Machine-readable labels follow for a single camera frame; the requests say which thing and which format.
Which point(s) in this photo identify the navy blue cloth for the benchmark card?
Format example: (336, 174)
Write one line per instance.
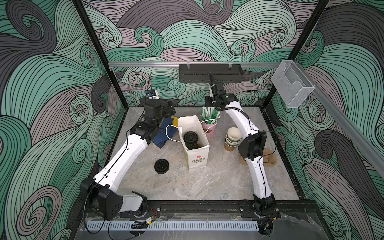
(163, 133)

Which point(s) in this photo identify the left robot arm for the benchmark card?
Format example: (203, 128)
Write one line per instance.
(101, 190)

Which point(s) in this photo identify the black cup lid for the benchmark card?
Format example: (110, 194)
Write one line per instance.
(161, 166)
(190, 138)

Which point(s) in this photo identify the white slotted cable duct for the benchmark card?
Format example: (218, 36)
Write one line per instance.
(176, 226)

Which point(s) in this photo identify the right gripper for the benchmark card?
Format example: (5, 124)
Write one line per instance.
(208, 103)

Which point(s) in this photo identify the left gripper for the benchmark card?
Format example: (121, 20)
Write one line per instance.
(168, 109)

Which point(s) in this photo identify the pink cup holder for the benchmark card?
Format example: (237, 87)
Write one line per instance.
(209, 129)

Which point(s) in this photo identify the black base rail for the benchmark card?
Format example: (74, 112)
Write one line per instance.
(167, 209)

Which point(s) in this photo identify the stack of paper cups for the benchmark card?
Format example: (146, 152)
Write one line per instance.
(232, 139)

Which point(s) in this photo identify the black wall shelf tray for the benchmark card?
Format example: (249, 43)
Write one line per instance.
(205, 73)

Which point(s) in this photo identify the clear acrylic wall holder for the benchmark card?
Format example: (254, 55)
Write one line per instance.
(292, 83)

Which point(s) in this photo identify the yellow cloth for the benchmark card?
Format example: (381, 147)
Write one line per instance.
(175, 121)

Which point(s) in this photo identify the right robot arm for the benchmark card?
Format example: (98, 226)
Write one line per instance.
(251, 147)

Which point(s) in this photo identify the white paper takeout bag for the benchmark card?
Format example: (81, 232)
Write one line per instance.
(197, 158)

